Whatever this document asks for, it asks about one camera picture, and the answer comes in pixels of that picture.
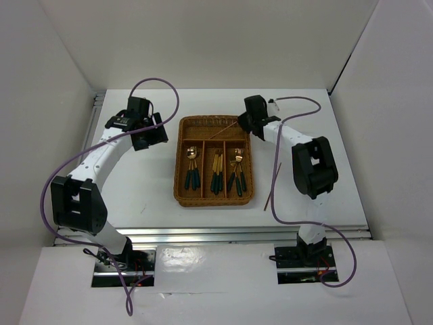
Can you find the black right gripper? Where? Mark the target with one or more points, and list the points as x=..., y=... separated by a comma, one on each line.
x=242, y=121

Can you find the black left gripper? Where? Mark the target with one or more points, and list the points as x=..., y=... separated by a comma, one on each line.
x=158, y=135

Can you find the gold knife green handle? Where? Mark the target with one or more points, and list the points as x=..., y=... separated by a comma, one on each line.
x=214, y=173
x=216, y=187

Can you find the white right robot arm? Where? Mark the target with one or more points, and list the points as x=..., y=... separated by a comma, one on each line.
x=313, y=166

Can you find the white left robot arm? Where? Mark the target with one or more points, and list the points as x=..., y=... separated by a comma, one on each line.
x=76, y=199

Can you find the brown wicker cutlery tray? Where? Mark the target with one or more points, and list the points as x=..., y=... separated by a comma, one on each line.
x=195, y=131

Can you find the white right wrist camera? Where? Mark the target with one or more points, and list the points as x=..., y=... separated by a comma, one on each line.
x=273, y=106

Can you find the aluminium frame rail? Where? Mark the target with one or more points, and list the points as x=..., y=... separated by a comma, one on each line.
x=139, y=191

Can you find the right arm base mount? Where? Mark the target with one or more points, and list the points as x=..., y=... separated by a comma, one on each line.
x=291, y=269

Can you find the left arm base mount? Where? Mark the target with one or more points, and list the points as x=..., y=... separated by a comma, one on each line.
x=138, y=272

